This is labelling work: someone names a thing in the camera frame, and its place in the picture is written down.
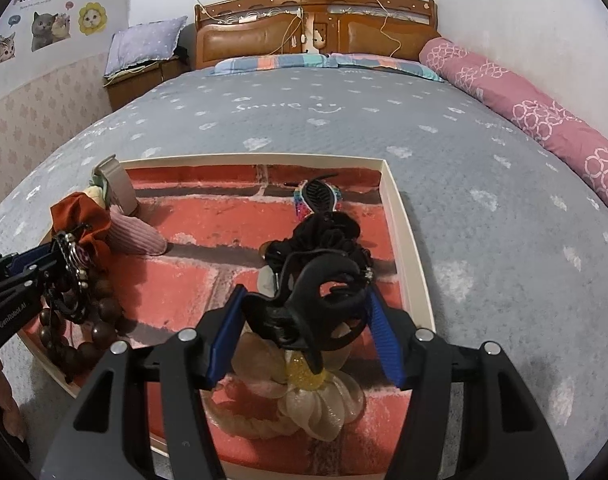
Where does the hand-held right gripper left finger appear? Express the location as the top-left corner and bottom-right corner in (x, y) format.
(38, 283), (248, 480)

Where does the brown wooden headboard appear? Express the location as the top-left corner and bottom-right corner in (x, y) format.
(194, 0), (441, 71)

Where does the person's left hand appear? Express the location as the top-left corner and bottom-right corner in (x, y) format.
(0, 355), (30, 461)

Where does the beige hair clip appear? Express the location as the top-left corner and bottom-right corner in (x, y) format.
(91, 155), (140, 214)

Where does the brown wooden nightstand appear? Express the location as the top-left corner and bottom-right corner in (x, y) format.
(104, 57), (185, 114)

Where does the black claw hair clip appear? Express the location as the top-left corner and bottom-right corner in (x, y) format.
(243, 247), (375, 377)

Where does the dark metal ring bracelet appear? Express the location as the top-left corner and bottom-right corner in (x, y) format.
(48, 230), (93, 324)

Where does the pink ring-print bolster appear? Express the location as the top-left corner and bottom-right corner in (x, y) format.
(419, 36), (608, 228)

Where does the rust orange scrunchie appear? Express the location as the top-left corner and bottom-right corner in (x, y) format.
(50, 191), (115, 262)

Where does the white tray with brick-print lining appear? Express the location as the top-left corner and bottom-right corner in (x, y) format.
(20, 152), (437, 478)

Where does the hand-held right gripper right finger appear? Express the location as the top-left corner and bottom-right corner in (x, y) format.
(365, 286), (570, 480)

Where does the sunflower cat wall sticker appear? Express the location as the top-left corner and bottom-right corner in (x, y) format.
(78, 2), (107, 36)

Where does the black scrunchie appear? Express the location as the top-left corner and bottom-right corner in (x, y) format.
(262, 217), (373, 277)

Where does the cream green flower hair accessory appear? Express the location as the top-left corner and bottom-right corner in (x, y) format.
(80, 174), (110, 209)

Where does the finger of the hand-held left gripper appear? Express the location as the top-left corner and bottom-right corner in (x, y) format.
(0, 243), (65, 282)
(0, 259), (70, 312)

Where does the purple dotted pillow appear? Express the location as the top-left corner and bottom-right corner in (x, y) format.
(104, 16), (189, 79)

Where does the orange cable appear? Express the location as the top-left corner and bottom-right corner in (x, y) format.
(374, 0), (411, 59)

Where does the cartoon figure headboard sticker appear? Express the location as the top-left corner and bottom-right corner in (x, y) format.
(304, 19), (331, 57)

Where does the black rainbow rhinestone hair clip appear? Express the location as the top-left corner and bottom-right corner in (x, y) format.
(283, 172), (361, 237)

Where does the beige flower rope headband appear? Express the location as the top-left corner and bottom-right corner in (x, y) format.
(203, 331), (367, 444)

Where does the pink corduroy scrunchie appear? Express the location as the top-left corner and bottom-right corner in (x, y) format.
(108, 204), (168, 257)

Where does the brown wooden bead bracelet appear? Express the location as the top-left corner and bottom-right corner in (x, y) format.
(38, 275), (135, 382)

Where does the grey patterned bed blanket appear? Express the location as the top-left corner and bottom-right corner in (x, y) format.
(0, 62), (608, 480)

